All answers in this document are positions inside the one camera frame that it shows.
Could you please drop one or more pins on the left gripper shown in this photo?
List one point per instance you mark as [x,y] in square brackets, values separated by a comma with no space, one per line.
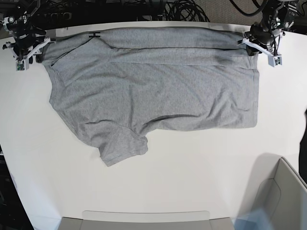
[257,40]

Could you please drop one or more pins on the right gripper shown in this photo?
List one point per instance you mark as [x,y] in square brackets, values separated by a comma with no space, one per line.
[29,46]

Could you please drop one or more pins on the grey T-shirt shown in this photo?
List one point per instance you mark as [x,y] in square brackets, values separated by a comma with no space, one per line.
[112,90]

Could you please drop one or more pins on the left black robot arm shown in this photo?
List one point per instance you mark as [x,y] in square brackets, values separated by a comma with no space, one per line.
[277,16]

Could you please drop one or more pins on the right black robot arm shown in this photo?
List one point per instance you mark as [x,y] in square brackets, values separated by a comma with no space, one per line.
[18,21]

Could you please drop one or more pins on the black garment at edge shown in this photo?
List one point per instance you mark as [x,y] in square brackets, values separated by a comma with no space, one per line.
[303,157]

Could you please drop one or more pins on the grey bin at right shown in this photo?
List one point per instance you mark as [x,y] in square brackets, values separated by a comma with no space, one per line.
[281,202]

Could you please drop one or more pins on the grey bin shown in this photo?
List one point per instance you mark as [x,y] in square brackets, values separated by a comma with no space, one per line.
[98,220]
[281,202]

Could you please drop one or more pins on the blue translucent object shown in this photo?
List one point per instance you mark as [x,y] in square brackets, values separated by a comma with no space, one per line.
[251,219]

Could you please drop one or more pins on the grey bin at bottom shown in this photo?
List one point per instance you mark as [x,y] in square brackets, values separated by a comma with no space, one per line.
[98,220]

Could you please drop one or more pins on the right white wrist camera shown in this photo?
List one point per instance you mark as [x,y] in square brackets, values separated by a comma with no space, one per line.
[22,65]

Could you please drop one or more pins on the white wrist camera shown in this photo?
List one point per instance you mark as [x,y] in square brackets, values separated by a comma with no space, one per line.
[275,60]
[22,65]

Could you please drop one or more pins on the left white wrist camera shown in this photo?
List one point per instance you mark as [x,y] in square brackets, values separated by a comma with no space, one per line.
[275,60]

